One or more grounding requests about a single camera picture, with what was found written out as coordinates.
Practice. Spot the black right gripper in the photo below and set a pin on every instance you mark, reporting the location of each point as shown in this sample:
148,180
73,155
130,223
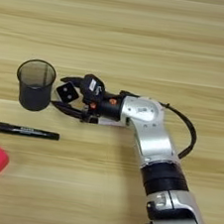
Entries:
111,107

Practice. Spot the black and white cube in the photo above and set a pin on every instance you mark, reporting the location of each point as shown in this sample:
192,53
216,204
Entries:
67,92

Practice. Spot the black marker pen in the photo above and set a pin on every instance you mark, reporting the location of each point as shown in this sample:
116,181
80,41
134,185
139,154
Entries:
28,131

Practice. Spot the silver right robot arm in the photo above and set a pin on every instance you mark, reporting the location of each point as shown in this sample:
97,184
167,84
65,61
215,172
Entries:
154,136

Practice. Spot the black mesh pen cup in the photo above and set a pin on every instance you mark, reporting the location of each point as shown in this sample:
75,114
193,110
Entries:
34,97

